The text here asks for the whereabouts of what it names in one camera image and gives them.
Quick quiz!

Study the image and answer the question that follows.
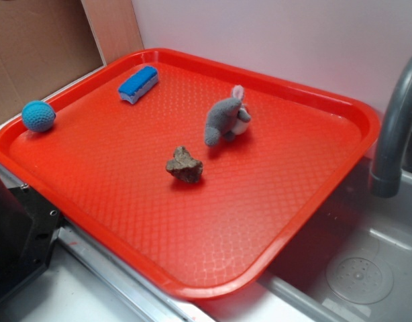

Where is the blue sponge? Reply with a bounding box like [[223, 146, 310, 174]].
[[118, 66, 158, 105]]

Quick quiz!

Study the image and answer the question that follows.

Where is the red plastic tray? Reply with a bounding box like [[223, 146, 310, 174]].
[[0, 49, 380, 300]]

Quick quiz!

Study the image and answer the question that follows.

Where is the brown rock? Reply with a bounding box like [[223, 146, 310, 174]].
[[166, 146, 203, 184]]

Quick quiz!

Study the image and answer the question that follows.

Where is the grey plush rabbit toy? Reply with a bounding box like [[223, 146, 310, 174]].
[[204, 85, 252, 147]]

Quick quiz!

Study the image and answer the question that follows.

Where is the blue knitted ball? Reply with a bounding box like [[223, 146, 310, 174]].
[[21, 101, 56, 133]]

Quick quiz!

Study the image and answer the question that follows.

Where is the grey toy faucet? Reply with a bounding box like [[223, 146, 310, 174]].
[[368, 57, 412, 198]]

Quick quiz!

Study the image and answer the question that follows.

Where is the grey plastic sink basin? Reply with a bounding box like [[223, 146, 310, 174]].
[[260, 159, 412, 321]]

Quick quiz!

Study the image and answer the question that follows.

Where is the brown cardboard panel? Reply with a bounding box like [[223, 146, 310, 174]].
[[0, 1, 144, 125]]

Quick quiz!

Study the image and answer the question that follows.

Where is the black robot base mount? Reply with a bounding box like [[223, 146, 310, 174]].
[[0, 178, 61, 304]]

